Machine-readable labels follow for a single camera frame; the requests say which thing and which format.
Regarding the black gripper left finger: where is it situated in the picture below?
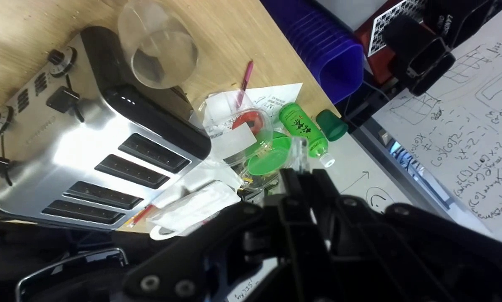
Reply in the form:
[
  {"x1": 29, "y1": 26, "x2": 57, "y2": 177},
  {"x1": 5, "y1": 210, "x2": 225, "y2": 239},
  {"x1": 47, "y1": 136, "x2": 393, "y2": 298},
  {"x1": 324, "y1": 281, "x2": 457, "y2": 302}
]
[{"x1": 123, "y1": 167, "x2": 341, "y2": 302}]

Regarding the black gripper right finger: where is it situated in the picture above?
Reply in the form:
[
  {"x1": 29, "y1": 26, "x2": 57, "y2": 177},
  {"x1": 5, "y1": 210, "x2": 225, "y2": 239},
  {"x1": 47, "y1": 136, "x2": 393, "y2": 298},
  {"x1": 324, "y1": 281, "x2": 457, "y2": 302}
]
[{"x1": 303, "y1": 170, "x2": 502, "y2": 302}]

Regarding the black silver four-slot toaster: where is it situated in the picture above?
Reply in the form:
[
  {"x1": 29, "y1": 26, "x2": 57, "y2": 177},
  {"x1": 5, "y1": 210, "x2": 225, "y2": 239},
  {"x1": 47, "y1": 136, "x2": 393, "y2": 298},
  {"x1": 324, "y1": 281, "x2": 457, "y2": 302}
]
[{"x1": 0, "y1": 26, "x2": 214, "y2": 232}]

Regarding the white folded stack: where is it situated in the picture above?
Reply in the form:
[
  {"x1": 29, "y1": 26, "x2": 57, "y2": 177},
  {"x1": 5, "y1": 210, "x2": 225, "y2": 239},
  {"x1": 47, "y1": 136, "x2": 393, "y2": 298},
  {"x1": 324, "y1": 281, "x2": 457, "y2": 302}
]
[{"x1": 148, "y1": 167, "x2": 244, "y2": 242}]

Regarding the white paper with writing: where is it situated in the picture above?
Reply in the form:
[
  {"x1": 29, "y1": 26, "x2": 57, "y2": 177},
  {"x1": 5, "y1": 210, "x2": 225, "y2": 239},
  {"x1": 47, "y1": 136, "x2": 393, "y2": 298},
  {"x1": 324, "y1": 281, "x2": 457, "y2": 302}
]
[{"x1": 370, "y1": 2, "x2": 502, "y2": 249}]

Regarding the red tape roll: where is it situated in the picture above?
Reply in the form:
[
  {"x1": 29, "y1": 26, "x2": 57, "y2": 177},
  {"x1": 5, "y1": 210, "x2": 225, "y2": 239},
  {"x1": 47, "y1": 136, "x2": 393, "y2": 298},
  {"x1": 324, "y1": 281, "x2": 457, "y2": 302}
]
[{"x1": 230, "y1": 108, "x2": 266, "y2": 133}]

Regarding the green plastic bottle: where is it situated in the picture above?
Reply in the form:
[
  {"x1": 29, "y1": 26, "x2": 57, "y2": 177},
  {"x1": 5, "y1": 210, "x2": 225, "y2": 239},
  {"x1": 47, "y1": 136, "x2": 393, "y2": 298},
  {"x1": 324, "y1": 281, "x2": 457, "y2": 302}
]
[{"x1": 277, "y1": 101, "x2": 331, "y2": 160}]

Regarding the dark green cup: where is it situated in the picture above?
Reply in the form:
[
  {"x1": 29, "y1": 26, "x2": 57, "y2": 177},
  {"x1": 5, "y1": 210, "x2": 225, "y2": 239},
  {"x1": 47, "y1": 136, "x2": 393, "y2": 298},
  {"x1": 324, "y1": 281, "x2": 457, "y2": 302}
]
[{"x1": 316, "y1": 108, "x2": 350, "y2": 143}]

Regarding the red pen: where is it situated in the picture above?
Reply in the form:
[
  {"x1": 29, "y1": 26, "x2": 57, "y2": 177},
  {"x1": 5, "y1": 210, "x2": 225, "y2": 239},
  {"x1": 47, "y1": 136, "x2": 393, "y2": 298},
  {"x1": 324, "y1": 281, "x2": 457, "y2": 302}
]
[{"x1": 234, "y1": 59, "x2": 256, "y2": 111}]

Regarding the black plastic bin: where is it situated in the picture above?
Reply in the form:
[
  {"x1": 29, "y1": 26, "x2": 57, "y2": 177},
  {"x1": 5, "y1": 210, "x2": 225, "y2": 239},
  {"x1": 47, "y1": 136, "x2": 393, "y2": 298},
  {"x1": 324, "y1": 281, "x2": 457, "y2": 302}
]
[{"x1": 382, "y1": 14, "x2": 459, "y2": 98}]

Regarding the clear wine glass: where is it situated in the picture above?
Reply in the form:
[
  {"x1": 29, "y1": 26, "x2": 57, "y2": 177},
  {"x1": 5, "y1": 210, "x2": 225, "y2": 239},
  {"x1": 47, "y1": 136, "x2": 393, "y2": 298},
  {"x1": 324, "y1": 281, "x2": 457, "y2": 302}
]
[{"x1": 116, "y1": 0, "x2": 200, "y2": 91}]

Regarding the white perforated tray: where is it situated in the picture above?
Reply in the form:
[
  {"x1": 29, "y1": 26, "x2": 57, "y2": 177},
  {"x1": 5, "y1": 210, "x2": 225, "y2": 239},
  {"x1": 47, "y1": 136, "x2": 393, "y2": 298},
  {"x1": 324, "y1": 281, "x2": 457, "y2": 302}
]
[{"x1": 370, "y1": 0, "x2": 425, "y2": 58}]

